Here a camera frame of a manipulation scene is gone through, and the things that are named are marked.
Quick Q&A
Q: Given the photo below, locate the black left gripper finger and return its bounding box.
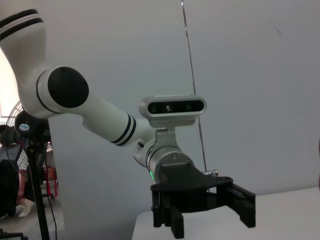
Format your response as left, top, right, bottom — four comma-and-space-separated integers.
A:
216, 181, 257, 229
151, 191, 186, 238

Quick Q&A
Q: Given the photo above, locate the seated person in dark clothes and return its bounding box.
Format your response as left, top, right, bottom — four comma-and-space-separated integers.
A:
0, 124, 35, 221

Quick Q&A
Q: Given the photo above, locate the black low equipment base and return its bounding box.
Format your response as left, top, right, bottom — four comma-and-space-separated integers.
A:
0, 228, 28, 240

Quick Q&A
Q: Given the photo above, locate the black standing fan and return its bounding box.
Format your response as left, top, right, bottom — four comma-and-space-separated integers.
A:
4, 99, 60, 240

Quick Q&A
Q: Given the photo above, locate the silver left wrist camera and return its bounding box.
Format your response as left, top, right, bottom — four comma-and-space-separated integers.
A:
138, 94, 208, 128

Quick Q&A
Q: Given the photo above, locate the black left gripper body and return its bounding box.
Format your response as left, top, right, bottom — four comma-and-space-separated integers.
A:
149, 159, 235, 213

